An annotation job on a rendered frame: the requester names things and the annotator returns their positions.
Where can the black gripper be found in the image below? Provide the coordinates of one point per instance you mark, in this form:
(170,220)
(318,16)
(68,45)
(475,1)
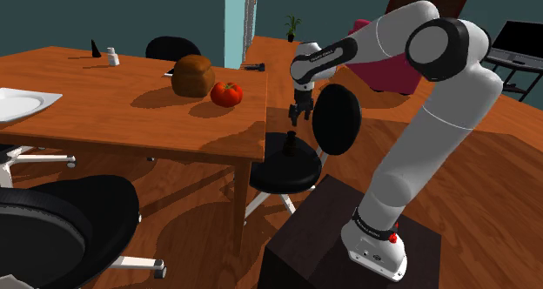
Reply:
(303,98)

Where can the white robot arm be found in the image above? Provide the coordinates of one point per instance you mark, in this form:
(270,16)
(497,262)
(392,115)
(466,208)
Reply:
(441,122)

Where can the black pepper shaker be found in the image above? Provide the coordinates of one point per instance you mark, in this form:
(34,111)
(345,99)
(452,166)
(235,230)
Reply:
(290,146)

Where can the black round stool chair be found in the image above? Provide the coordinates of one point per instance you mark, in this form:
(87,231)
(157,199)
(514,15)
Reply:
(337,118)

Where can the small black tool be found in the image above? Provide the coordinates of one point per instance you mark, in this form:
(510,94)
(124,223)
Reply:
(256,67)

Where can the red tomato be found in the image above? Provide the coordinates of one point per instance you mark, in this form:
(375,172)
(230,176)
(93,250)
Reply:
(226,94)

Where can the potted green plant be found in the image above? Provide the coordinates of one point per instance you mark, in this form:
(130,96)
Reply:
(292,27)

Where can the magenta armchair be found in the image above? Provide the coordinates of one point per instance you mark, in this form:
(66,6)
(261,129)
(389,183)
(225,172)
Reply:
(382,74)

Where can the brown bread loaf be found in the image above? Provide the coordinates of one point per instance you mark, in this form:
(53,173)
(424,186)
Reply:
(193,76)

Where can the dark robot stand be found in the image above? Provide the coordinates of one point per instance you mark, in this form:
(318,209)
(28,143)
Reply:
(309,241)

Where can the wooden table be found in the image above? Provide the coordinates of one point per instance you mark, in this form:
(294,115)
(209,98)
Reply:
(106,114)

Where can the white salt shaker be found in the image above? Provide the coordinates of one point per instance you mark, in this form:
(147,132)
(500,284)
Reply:
(113,57)

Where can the black cone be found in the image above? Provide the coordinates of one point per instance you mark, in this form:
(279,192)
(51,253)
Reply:
(96,50)

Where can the laptop on black stand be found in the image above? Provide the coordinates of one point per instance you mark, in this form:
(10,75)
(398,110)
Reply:
(519,42)

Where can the white square plate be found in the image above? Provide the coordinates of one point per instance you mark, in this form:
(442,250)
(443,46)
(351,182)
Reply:
(21,103)

